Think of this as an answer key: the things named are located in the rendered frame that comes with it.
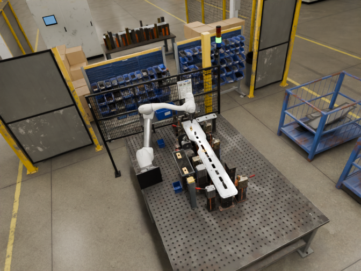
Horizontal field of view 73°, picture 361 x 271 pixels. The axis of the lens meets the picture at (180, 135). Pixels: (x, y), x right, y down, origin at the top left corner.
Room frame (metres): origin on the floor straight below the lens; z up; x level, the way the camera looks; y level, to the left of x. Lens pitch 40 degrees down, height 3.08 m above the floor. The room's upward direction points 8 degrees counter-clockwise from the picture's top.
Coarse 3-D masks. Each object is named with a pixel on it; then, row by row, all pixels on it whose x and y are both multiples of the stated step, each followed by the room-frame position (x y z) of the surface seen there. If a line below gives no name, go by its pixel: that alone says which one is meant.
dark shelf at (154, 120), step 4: (196, 104) 3.13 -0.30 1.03; (196, 108) 3.03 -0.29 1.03; (180, 112) 2.97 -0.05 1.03; (172, 116) 2.91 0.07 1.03; (176, 116) 2.90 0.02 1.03; (180, 116) 2.91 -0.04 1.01; (140, 120) 2.91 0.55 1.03; (144, 120) 2.90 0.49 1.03; (152, 120) 2.87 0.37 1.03; (156, 120) 2.86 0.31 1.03; (160, 120) 2.85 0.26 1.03; (164, 120) 2.86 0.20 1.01
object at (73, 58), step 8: (64, 48) 6.53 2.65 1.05; (72, 48) 6.45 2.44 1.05; (80, 48) 6.36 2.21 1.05; (64, 56) 5.96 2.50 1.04; (72, 56) 6.17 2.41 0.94; (80, 56) 6.21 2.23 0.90; (64, 64) 5.73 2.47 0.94; (72, 64) 6.15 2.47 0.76; (80, 64) 6.12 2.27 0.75; (72, 72) 5.76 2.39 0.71; (80, 72) 5.81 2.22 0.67; (72, 80) 5.74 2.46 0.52
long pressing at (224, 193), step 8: (192, 120) 2.78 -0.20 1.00; (184, 128) 2.63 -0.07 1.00; (192, 128) 2.61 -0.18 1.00; (200, 128) 2.59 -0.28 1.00; (192, 136) 2.44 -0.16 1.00; (200, 136) 2.42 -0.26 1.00; (200, 144) 2.27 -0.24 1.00; (208, 144) 2.25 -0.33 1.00; (200, 152) 2.12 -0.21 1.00; (208, 152) 2.10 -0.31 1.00; (208, 160) 1.97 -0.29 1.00; (216, 160) 1.96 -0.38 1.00; (208, 168) 1.85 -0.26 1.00; (216, 168) 1.83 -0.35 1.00; (216, 176) 1.72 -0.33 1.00; (224, 176) 1.71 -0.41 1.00; (216, 184) 1.61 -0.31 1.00; (232, 184) 1.59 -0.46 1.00; (224, 192) 1.50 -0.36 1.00; (232, 192) 1.49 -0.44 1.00
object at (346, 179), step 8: (360, 144) 2.01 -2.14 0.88; (352, 152) 2.05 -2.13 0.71; (352, 160) 2.01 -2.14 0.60; (344, 168) 2.05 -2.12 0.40; (360, 168) 1.90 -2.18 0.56; (344, 176) 2.01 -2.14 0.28; (352, 176) 2.08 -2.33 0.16; (360, 176) 2.06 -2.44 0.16; (336, 184) 2.06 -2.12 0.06; (344, 184) 1.97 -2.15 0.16; (352, 184) 1.95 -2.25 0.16; (360, 184) 1.93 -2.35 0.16; (360, 192) 1.79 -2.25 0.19
